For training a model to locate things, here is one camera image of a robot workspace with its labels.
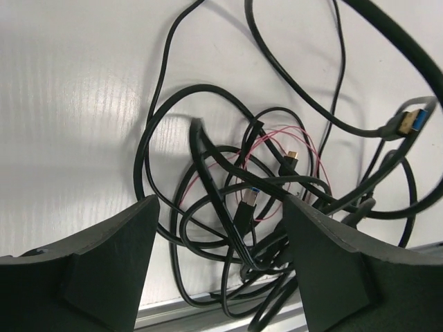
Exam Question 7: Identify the black cable bundle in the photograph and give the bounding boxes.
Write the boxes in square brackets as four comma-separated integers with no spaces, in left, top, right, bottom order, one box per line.
[133,0,443,332]

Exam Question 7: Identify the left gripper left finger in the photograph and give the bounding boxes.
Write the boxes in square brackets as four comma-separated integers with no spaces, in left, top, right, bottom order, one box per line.
[1,195,160,331]

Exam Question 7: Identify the black usb cable blue plug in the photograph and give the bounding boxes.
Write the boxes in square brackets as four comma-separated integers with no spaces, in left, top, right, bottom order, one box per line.
[244,1,442,139]

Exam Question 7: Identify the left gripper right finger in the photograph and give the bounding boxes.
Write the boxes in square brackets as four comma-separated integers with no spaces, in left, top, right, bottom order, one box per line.
[282,195,442,331]

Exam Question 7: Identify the aluminium mounting rail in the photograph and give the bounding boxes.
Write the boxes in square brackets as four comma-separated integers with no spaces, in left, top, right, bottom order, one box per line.
[134,243,443,332]

